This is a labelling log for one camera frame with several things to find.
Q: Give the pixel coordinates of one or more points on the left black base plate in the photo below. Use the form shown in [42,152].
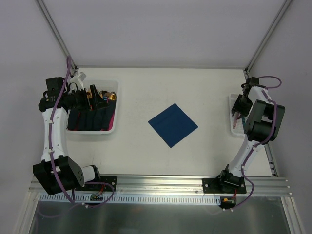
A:
[101,184]

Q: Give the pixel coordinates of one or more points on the spoon with green handle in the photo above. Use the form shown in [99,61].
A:
[243,121]

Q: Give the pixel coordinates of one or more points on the blue paper napkin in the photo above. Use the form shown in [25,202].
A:
[173,125]

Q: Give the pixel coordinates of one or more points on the rolled dark napkin bundles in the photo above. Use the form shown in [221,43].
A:
[97,120]

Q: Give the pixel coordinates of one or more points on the gold utensils in bin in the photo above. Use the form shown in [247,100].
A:
[105,96]

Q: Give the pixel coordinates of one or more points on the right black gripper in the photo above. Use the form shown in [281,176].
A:
[239,110]

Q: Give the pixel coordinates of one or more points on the white plastic bin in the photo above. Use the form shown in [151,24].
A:
[110,85]

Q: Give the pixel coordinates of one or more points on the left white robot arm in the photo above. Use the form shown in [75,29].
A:
[68,106]

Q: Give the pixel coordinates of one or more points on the fork with pink handle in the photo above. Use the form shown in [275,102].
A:
[235,122]

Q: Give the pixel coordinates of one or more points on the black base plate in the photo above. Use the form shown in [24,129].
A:
[212,185]
[101,184]

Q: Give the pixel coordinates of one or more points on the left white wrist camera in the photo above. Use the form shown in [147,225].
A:
[77,80]

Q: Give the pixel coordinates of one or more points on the aluminium mounting rail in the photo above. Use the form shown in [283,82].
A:
[191,185]

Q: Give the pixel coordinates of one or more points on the white perforated utensil tray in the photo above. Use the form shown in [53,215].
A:
[239,130]

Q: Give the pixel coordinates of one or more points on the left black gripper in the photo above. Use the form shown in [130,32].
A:
[90,99]

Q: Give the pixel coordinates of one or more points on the white slotted cable duct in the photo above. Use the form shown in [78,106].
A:
[150,199]

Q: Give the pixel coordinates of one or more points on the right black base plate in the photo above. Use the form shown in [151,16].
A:
[212,185]

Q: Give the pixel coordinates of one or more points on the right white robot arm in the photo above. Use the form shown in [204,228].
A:
[264,118]

